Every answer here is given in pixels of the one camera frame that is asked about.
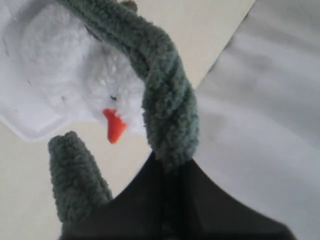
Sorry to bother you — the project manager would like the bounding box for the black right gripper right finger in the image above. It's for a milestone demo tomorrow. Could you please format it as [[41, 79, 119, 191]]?
[[162, 158, 296, 240]]

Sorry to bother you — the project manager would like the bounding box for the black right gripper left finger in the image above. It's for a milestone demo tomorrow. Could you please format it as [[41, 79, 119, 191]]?
[[61, 152, 163, 240]]

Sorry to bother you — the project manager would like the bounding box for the green knitted scarf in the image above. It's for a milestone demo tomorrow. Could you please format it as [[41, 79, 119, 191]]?
[[48, 0, 199, 235]]

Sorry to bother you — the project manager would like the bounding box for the white plush snowman toy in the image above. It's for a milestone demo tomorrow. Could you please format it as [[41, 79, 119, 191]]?
[[19, 0, 146, 143]]

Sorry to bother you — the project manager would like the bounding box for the white backdrop curtain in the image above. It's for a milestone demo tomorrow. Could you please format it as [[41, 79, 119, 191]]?
[[195, 0, 320, 240]]

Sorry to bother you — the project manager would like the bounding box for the white plastic tray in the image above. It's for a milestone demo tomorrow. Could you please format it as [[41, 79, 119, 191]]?
[[0, 0, 76, 144]]

